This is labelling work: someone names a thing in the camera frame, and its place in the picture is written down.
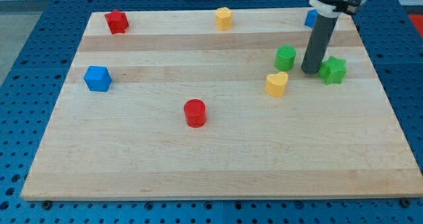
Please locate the blue block behind rod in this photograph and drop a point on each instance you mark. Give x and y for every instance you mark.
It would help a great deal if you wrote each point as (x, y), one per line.
(311, 18)

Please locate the red star block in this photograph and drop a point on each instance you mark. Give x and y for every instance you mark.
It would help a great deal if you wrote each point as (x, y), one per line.
(117, 21)

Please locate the green star block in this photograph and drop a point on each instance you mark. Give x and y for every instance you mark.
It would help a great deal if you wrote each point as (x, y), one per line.
(332, 70)

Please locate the yellow hexagon block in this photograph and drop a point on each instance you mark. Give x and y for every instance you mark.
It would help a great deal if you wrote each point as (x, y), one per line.
(223, 18)

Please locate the green cylinder block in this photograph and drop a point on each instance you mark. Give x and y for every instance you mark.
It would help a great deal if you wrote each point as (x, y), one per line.
(285, 56)

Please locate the red cylinder block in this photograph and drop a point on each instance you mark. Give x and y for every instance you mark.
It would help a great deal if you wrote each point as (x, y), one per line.
(195, 113)

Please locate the wooden board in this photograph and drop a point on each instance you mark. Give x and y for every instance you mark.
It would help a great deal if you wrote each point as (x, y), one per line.
(132, 142)

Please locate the yellow heart block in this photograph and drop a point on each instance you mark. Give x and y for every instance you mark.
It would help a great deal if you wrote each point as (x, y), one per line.
(276, 83)

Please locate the blue cube block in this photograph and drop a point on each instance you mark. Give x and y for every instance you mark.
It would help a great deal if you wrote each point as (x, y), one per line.
(97, 78)

